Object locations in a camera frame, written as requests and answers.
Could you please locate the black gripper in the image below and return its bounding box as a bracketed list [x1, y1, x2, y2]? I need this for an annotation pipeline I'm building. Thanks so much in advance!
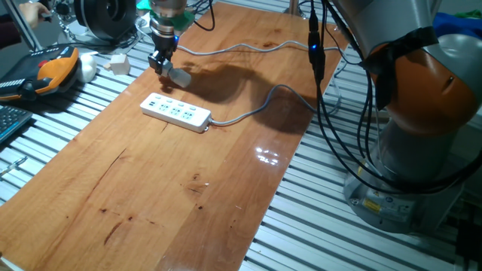
[147, 32, 180, 75]

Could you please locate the white round socket device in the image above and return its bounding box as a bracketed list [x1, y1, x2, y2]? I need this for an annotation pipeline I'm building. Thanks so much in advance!
[136, 15, 153, 37]

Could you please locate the person's hand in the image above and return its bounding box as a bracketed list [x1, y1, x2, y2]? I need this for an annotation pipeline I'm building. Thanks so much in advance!
[18, 2, 50, 29]

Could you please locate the small white box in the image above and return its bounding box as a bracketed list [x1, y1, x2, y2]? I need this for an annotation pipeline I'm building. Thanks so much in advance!
[103, 53, 131, 76]

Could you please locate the white power strip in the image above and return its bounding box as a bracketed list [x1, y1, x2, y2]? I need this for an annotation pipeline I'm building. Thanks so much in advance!
[139, 92, 212, 133]

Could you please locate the white rounded object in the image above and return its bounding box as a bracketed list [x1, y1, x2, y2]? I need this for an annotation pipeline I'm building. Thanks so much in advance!
[77, 53, 98, 84]

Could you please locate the black filament spool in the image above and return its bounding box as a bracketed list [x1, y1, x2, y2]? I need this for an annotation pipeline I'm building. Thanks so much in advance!
[73, 0, 137, 41]

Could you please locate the thin metal stand rod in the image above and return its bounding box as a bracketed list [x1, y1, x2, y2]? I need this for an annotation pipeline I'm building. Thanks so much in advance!
[47, 0, 78, 41]

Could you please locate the orange black teach pendant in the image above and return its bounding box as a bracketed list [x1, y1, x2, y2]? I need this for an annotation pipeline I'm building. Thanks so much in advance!
[0, 44, 81, 102]

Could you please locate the brown wooden board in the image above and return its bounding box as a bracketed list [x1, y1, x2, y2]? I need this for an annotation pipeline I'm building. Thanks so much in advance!
[0, 2, 353, 271]

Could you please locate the black connector with blue light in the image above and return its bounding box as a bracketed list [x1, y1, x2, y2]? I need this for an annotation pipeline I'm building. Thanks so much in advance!
[307, 9, 327, 82]

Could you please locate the black keyboard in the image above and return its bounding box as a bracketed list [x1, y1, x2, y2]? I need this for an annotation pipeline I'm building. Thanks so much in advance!
[0, 104, 34, 144]

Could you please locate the silver pen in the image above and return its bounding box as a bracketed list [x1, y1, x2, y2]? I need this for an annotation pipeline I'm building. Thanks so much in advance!
[0, 156, 29, 178]

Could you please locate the blue bag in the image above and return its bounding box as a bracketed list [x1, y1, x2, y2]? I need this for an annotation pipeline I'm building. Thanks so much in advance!
[432, 9, 482, 38]

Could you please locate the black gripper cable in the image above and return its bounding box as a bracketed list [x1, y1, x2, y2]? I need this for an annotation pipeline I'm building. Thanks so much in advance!
[188, 0, 216, 32]

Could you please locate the grey power strip cable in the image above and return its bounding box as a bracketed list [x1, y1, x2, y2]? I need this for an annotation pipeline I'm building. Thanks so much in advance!
[176, 40, 349, 127]

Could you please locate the tan upright frame pole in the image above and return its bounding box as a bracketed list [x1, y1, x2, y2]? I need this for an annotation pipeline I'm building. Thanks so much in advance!
[282, 0, 307, 18]

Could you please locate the grey aluminium frame strut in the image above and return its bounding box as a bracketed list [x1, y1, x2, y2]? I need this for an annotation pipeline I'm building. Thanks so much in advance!
[3, 0, 42, 52]

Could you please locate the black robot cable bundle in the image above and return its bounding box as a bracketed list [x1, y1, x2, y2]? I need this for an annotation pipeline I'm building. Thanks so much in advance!
[312, 0, 482, 193]

